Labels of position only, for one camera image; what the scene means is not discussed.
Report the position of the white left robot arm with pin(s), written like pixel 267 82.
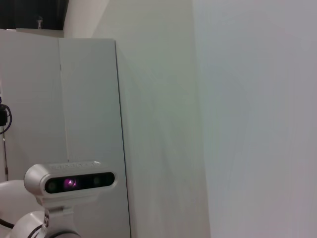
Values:
pixel 27 223

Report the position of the tall white cabinet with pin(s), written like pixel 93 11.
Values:
pixel 86 99

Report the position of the thin grey stand pole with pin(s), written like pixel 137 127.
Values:
pixel 5 161

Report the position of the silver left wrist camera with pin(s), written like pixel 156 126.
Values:
pixel 74 183

